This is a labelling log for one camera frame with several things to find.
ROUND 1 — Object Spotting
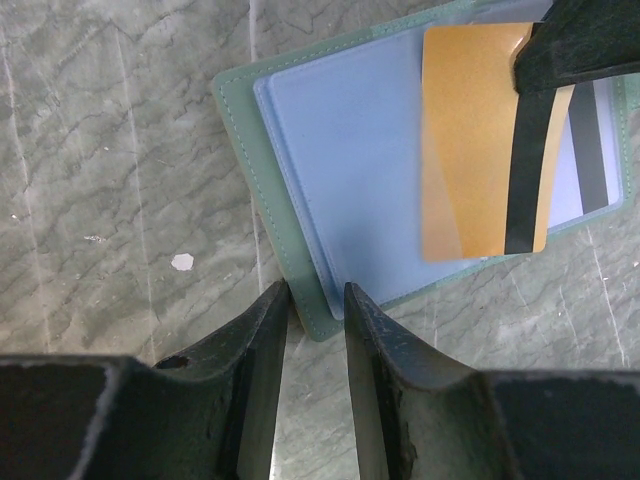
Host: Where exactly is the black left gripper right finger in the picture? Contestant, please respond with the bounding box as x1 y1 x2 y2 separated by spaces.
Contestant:
344 283 639 479

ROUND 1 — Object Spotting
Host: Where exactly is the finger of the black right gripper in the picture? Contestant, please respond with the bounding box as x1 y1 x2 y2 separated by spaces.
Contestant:
513 0 639 94

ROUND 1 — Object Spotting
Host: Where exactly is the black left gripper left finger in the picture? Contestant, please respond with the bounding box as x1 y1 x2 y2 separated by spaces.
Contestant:
1 281 290 479

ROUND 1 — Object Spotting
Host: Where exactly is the gold striped credit card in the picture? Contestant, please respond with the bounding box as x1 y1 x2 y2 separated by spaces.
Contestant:
421 22 573 261

